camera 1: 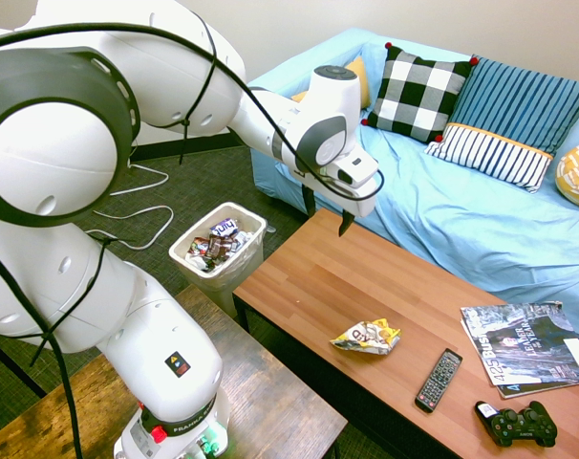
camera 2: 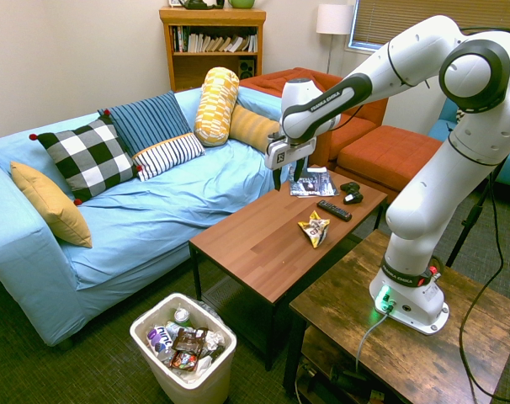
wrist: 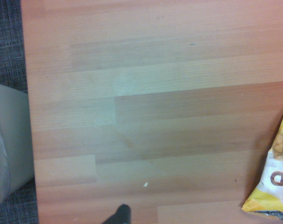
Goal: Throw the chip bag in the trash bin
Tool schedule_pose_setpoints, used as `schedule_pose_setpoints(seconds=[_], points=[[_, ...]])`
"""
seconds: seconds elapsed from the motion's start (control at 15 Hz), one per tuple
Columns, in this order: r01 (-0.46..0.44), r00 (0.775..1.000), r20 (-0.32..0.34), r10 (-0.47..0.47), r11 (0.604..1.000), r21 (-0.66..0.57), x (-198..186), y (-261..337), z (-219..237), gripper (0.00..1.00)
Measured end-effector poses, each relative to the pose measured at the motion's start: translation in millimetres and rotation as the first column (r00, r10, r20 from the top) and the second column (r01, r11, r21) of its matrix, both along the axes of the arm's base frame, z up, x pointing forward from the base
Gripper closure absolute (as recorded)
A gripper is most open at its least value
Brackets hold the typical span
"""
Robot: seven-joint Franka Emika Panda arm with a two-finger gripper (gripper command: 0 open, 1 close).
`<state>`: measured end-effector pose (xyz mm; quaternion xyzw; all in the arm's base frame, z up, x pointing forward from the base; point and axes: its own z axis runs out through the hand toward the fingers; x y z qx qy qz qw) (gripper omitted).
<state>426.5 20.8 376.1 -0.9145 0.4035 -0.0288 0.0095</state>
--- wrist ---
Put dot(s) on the small white paper scrap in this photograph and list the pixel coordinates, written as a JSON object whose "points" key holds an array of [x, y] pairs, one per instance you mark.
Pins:
{"points": [[145, 184]]}

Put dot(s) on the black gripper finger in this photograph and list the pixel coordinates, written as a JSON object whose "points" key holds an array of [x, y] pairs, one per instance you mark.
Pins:
{"points": [[122, 215]]}

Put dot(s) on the grey-white plastic trash bin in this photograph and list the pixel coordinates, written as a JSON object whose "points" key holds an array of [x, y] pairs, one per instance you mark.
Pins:
{"points": [[17, 130]]}

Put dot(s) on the yellow chip bag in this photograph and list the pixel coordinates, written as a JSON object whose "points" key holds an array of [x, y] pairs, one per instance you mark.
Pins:
{"points": [[275, 186]]}

